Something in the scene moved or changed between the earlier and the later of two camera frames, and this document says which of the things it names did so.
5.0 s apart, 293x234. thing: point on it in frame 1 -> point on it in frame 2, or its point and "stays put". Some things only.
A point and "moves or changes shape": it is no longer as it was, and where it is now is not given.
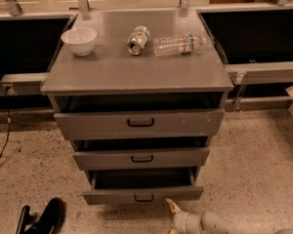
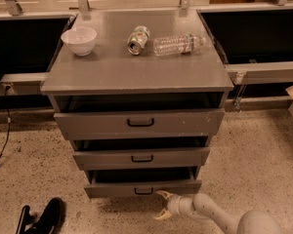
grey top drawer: x=94 y=125 stays put
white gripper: x=182 y=221 -> x=175 y=204
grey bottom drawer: x=141 y=186 moves or changes shape
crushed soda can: x=138 y=39 stays put
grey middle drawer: x=101 y=159 stays put
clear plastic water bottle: x=177 y=44 stays put
